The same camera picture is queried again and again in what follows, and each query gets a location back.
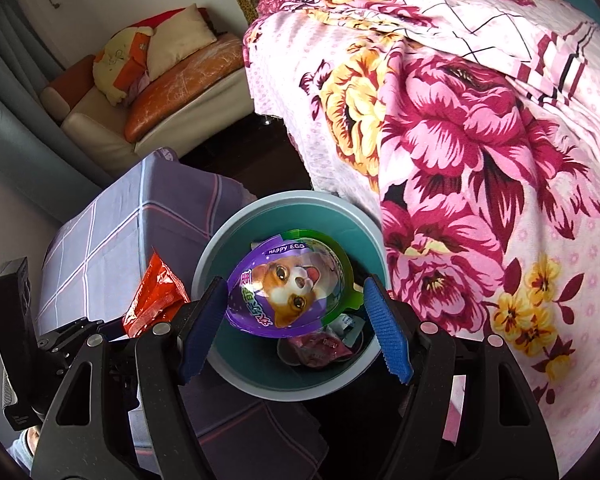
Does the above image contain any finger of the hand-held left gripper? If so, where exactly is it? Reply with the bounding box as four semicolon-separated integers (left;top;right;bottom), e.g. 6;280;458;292
87;316;133;345

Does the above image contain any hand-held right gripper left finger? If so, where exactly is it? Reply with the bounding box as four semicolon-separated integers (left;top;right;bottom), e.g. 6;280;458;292
30;276;231;480

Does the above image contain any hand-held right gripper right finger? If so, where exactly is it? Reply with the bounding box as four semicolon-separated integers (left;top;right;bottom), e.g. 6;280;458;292
362;275;561;480

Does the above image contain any light blue milk carton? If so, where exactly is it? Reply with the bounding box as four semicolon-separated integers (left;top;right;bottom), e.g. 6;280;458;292
330;312;367;347

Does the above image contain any red snack wrapper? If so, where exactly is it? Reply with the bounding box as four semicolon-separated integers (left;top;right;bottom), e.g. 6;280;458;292
122;250;191;338

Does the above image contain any pink paper cup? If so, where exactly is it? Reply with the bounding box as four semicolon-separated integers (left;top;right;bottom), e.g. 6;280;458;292
277;332;355;372

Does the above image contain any teal trash bin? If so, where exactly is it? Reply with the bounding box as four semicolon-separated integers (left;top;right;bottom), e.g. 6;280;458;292
191;190;393;402

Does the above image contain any purple egg-shaped toy package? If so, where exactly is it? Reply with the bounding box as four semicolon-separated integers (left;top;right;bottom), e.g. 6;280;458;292
225;229;365;338

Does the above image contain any person's left forearm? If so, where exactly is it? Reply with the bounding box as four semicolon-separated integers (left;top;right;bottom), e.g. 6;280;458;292
10;426;45;472

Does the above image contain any blue plaid cloth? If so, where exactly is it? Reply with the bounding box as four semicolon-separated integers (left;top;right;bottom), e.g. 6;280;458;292
32;147;331;480

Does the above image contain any pink bed sheet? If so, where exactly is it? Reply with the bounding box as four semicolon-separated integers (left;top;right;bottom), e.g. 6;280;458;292
440;372;471;448

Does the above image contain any pink floral bedspread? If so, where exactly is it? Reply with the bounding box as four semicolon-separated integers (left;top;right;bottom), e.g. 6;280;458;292
242;0;600;461

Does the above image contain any white leather sofa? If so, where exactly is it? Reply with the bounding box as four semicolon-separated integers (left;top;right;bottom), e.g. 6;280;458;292
40;5;256;173

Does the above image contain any grey curtain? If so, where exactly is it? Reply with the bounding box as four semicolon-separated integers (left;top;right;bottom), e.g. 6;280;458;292
0;0;116;223

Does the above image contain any orange seat cushion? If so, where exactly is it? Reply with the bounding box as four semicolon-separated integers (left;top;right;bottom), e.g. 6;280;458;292
125;35;246;143

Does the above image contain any yellow and orange pillow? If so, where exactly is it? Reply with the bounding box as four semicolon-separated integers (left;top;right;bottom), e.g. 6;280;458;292
92;27;156;107

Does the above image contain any cream pillow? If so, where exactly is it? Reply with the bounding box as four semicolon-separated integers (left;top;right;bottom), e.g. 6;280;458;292
146;4;218;82

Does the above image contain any red pillow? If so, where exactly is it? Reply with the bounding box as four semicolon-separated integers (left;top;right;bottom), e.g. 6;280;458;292
130;14;167;32

